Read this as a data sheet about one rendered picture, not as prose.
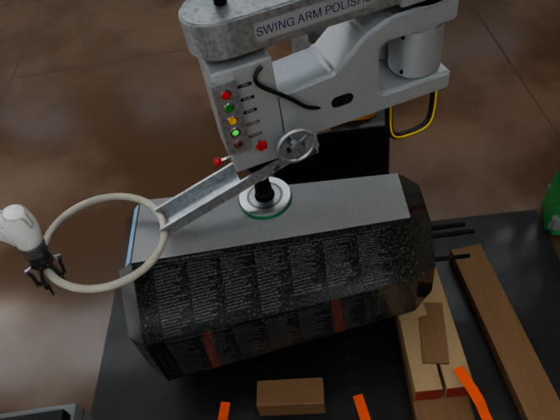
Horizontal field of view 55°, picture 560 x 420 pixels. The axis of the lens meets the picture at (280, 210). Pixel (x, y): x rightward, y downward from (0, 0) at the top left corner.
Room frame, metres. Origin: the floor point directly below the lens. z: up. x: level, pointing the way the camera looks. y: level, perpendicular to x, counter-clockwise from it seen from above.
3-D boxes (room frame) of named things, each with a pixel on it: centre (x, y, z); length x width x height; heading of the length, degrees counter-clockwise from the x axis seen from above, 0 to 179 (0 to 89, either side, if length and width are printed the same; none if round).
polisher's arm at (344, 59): (1.59, -0.34, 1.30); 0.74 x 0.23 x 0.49; 101
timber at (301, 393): (0.99, 0.12, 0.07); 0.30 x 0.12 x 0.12; 81
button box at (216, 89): (1.40, 0.10, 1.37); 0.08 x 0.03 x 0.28; 101
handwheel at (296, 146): (1.43, -0.09, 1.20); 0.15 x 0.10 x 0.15; 101
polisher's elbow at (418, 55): (1.65, -0.60, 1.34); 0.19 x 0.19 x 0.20
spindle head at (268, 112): (1.54, -0.03, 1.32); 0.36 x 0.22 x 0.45; 101
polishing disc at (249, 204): (1.52, 0.05, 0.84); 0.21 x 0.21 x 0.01
